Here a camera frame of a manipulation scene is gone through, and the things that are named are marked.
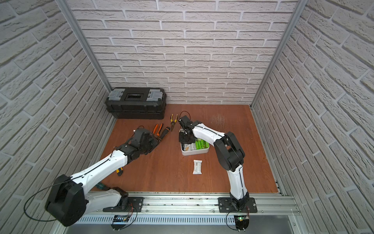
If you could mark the white cookie packet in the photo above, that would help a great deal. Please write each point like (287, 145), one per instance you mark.
(197, 170)

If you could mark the controller board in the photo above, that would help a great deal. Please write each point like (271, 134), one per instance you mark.
(241, 222)
(120, 222)

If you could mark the right controller board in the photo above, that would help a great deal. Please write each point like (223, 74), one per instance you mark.
(241, 222)

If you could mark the aluminium front rail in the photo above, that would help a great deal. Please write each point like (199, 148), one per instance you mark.
(155, 203)

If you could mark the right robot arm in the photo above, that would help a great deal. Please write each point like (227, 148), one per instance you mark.
(229, 154)

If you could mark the aluminium frame post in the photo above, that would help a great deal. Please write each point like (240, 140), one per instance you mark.
(300, 6)
(68, 14)

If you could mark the yellow handled small pliers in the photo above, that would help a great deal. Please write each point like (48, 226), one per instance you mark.
(173, 121)

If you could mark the black toolbox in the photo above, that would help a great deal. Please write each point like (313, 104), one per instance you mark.
(137, 103)

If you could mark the left controller board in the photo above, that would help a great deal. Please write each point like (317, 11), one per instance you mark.
(120, 222)

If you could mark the left aluminium frame post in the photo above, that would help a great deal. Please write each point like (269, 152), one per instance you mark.
(68, 14)

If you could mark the orange handled groove pliers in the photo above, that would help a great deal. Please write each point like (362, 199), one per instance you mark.
(157, 130)

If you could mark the green cookie packet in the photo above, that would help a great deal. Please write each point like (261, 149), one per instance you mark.
(202, 144)
(198, 145)
(205, 144)

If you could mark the grey storage box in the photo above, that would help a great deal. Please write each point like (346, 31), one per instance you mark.
(190, 149)

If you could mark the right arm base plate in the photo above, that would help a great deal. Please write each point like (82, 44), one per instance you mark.
(244, 205)

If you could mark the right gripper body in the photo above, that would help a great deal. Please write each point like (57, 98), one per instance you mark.
(184, 139)

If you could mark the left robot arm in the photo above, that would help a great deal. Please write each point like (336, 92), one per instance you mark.
(69, 198)

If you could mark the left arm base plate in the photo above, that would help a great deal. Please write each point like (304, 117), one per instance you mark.
(126, 204)

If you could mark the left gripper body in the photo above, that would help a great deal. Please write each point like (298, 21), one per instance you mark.
(153, 140)

